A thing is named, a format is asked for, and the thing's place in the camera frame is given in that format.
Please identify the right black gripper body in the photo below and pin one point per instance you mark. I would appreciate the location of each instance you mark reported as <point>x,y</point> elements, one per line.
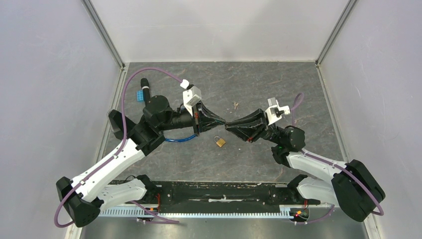
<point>271,133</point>

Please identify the black wedge cover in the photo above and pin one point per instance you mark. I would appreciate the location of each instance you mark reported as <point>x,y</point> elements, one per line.
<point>115,119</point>

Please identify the blue toy brick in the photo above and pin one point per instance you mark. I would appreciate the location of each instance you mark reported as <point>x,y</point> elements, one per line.
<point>140,96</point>

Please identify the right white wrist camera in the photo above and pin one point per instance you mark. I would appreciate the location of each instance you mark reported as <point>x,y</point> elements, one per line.
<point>275,112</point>

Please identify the brass padlock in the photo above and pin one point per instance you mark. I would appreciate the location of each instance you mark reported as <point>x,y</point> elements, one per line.
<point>219,141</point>

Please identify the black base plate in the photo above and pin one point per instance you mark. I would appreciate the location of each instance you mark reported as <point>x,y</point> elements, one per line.
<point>222,197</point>

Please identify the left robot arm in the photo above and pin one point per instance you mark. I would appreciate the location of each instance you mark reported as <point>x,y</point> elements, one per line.
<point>85,196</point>

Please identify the black microphone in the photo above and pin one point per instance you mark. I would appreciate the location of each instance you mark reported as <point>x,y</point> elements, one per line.
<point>145,90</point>

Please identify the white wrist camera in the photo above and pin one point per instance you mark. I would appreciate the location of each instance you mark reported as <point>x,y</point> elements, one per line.
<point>191,95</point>
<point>275,112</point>

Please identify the slotted cable duct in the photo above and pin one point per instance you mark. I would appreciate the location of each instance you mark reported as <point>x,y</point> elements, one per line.
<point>137,212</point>

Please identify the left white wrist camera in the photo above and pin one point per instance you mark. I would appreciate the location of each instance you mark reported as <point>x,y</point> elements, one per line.
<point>191,95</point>

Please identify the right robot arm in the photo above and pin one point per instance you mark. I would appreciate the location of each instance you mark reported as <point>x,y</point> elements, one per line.
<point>348,185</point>

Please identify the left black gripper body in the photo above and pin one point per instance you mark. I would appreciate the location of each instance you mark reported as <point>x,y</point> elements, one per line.
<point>182,119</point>

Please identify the blue cable lock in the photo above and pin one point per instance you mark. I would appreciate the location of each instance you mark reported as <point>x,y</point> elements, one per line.
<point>179,138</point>

